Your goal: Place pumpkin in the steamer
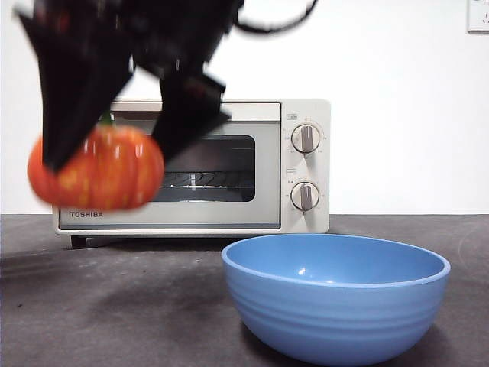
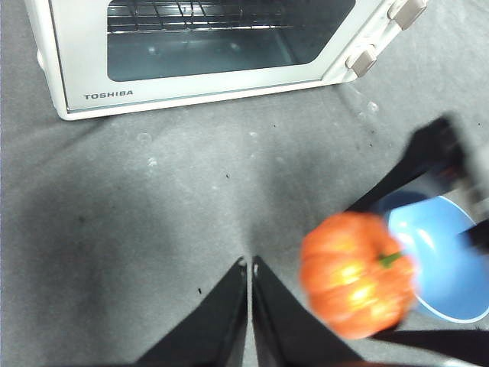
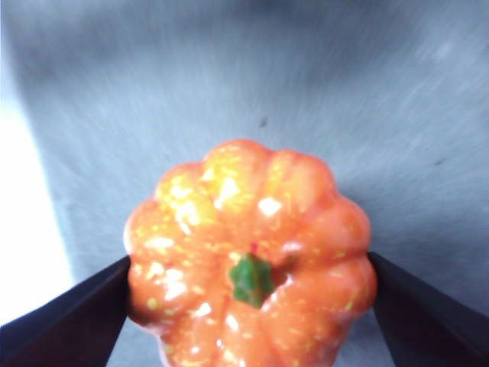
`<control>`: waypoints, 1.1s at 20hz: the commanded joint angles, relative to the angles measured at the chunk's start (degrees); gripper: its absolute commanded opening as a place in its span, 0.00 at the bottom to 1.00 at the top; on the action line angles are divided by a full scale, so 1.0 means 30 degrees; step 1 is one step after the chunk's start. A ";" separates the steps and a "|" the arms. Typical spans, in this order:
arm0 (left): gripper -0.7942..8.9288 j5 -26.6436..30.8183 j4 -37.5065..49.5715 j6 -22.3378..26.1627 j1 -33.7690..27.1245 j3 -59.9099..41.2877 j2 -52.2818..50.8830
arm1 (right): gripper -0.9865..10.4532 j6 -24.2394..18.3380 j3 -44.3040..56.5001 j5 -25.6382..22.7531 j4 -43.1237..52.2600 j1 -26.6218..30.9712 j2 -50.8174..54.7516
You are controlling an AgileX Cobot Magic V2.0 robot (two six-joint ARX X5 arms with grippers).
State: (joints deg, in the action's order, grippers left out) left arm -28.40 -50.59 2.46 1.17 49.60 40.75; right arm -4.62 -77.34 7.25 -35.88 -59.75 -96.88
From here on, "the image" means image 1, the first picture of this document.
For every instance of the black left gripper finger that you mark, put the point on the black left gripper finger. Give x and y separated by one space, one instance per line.
76 95
187 122

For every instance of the orange pumpkin with green stem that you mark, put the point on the orange pumpkin with green stem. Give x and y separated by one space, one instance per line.
107 179

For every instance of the blue ribbed bowl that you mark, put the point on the blue ribbed bowl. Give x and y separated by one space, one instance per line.
336 317

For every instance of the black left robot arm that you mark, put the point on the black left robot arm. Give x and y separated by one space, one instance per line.
172 30

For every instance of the beige oven knob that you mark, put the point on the beige oven knob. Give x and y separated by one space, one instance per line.
305 138
305 196

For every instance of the white toaster oven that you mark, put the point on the white toaster oven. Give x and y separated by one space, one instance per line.
322 168

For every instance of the white wall socket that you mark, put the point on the white wall socket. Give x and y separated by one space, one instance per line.
477 19

